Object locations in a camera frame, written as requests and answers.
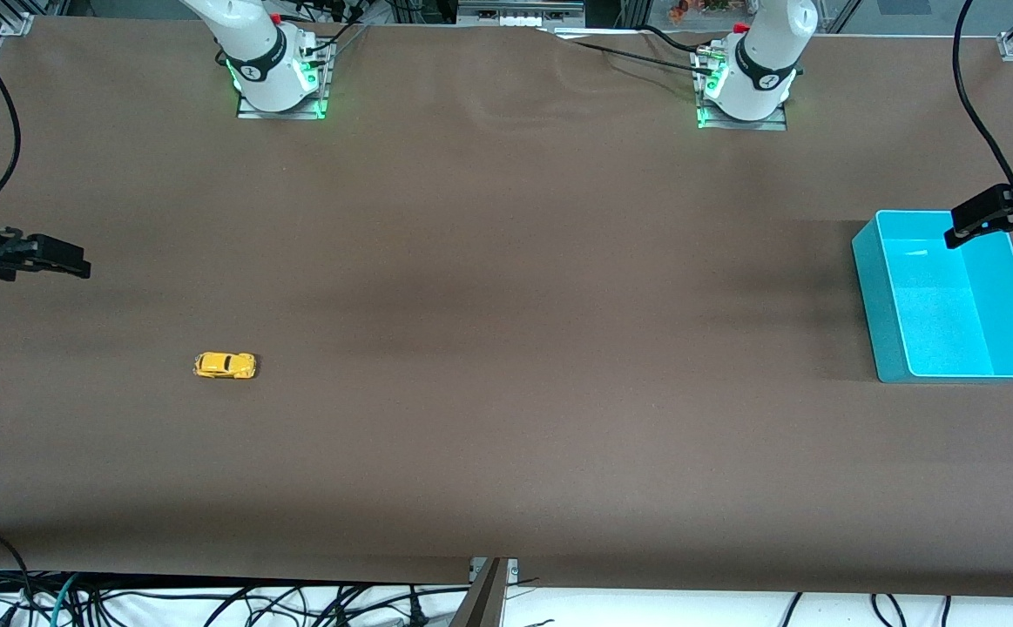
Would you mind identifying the yellow beetle toy car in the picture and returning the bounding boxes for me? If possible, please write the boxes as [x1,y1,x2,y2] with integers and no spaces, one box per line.
[193,351,258,381]

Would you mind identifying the teal plastic storage bin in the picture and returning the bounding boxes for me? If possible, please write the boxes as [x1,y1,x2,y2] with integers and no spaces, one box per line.
[851,210,1013,384]

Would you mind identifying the orange toy items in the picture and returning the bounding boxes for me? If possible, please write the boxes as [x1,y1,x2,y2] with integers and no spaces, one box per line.
[667,0,733,23]

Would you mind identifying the brown table cover sheet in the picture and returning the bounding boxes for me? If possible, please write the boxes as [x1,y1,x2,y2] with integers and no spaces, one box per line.
[0,16,1013,598]

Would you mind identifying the white power strip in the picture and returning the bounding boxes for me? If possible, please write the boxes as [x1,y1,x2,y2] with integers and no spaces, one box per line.
[458,0,585,27]

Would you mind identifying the grey support beam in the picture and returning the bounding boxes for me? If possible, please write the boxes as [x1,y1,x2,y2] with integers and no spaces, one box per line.
[448,557,511,627]

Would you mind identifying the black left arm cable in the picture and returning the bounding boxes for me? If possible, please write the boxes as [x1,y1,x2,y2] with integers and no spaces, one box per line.
[952,0,1013,198]

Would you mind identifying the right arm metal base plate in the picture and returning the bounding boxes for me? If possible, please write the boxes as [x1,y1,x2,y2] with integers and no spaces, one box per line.
[236,39,331,121]

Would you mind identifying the teal floor cable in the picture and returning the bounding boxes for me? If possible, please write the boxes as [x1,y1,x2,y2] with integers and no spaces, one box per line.
[49,571,82,627]

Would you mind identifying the curved black table cable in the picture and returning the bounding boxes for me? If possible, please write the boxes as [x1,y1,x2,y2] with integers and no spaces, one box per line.
[641,24,709,53]

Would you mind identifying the black base cable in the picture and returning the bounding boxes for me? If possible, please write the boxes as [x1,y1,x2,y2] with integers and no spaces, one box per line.
[301,0,372,62]

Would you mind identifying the long black table cable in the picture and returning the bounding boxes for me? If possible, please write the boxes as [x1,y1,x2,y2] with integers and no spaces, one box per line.
[541,29,716,72]

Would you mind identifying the silver edge bracket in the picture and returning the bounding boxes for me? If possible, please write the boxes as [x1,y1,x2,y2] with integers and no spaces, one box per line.
[469,557,520,583]

